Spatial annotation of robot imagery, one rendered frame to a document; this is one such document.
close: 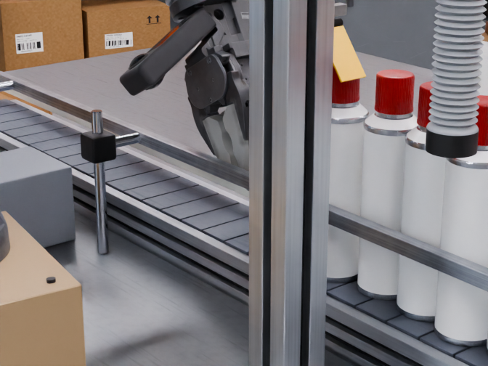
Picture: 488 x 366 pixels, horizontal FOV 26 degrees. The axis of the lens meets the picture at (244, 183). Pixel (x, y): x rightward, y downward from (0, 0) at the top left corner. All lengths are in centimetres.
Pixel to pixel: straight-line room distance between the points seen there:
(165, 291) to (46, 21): 372
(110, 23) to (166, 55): 379
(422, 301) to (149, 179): 46
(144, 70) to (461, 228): 37
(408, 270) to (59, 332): 30
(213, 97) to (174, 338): 26
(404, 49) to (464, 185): 251
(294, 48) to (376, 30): 264
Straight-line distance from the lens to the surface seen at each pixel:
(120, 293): 110
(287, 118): 77
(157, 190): 124
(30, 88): 139
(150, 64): 106
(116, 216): 124
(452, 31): 72
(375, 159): 93
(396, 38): 336
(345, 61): 94
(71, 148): 140
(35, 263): 95
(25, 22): 475
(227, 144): 111
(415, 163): 89
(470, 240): 86
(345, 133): 95
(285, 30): 76
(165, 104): 178
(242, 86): 108
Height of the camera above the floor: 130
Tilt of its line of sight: 20 degrees down
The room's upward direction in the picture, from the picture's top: straight up
